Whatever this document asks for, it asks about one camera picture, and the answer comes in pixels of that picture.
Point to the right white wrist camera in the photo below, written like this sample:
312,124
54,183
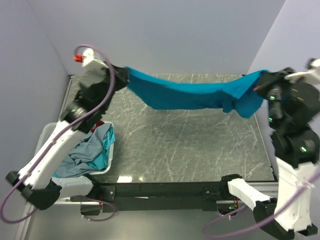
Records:
310,76

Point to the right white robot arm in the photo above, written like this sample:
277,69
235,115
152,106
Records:
297,158

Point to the teal blue t shirt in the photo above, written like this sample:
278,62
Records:
160,94

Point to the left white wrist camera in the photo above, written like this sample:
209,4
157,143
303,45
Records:
89,59

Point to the red garment in basket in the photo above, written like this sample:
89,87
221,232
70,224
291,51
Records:
99,123

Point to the grey blue t shirt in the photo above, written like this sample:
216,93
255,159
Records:
75,164

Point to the black base beam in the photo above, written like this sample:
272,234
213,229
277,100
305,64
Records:
153,196

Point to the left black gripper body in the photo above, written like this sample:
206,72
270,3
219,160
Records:
108,76

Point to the teal t shirt in basket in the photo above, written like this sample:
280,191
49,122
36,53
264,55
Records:
102,162

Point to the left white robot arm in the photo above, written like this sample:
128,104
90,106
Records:
35,181

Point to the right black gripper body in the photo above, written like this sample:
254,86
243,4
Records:
273,90

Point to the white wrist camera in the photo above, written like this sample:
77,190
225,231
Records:
310,76
89,59

